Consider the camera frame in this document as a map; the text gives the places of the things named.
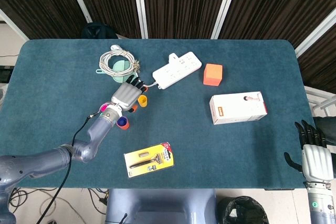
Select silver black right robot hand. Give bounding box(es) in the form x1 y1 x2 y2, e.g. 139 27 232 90
283 120 334 183

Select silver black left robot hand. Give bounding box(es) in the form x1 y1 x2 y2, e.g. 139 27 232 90
110 75 149 113

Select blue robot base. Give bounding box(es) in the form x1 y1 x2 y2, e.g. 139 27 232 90
104 188 218 224

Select large orange plastic cup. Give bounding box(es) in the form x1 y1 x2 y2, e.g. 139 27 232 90
117 116 130 131

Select mint green plastic brush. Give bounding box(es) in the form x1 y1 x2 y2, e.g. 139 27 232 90
96 60 137 84

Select white power strip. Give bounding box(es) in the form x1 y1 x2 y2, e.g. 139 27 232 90
152 52 203 90

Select yellow razor blister pack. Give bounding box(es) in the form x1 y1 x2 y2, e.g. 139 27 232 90
123 142 175 179

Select teal felt table cover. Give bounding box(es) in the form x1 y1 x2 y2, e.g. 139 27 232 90
0 39 322 190

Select black chair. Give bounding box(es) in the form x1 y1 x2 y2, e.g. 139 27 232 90
80 22 119 40

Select orange cube block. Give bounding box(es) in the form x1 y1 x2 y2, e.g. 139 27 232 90
203 63 223 87

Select black trash bin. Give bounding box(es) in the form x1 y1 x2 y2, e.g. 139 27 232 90
217 195 270 224

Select white cardboard product box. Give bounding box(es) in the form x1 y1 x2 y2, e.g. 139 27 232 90
209 91 268 125

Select black electronic device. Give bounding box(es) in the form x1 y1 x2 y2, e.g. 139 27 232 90
0 65 13 84

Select coiled grey power cord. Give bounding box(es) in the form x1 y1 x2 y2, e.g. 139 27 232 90
99 45 160 88

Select white metal rack frame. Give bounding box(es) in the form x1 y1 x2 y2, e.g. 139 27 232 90
304 86 336 116

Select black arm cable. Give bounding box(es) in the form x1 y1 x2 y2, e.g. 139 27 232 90
34 113 106 224

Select tangled floor cables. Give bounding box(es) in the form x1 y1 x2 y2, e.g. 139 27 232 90
7 187 110 224

